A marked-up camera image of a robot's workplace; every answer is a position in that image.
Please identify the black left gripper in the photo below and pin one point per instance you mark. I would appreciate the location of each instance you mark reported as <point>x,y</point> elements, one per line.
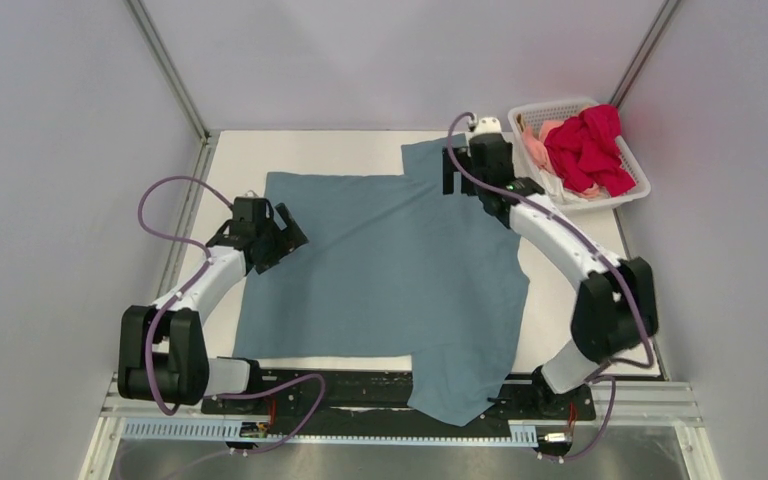
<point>293,239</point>

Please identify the white slotted cable duct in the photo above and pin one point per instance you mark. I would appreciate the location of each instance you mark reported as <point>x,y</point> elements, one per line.
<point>332,432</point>

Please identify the blue-grey t-shirt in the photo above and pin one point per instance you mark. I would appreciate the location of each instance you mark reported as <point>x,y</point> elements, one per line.
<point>393,267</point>

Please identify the aluminium frame rail right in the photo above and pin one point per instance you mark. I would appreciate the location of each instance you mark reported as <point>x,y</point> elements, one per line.
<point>645,49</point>

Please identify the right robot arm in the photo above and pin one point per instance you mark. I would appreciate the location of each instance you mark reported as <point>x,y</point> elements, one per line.
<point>614,315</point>

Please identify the aluminium frame rail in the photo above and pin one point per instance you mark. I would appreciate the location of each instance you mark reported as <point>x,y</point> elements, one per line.
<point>171,207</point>
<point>645,49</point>

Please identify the white t-shirt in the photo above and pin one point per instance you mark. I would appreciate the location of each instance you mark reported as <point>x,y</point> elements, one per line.
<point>554,188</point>

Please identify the pink t-shirt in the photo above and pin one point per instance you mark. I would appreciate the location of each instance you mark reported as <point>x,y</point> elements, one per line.
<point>534,142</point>

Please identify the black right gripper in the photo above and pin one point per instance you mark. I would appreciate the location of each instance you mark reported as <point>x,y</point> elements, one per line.
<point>510,152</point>

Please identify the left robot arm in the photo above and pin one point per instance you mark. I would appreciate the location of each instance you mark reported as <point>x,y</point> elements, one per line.
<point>180,348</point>

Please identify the red t-shirt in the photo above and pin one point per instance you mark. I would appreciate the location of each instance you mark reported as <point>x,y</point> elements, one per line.
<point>584,154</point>

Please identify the white plastic laundry basket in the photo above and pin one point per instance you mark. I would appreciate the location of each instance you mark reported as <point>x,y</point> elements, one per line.
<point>535,114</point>

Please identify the aluminium front frame beam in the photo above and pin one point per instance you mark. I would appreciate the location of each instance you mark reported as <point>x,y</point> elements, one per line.
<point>625,401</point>

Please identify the aluminium frame rail left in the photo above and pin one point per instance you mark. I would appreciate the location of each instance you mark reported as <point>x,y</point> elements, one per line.
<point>171,207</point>

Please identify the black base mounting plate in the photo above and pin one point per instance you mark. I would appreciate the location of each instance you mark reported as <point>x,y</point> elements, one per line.
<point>380,397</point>

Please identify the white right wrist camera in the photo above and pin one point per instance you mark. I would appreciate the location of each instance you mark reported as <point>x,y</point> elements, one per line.
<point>485,125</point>

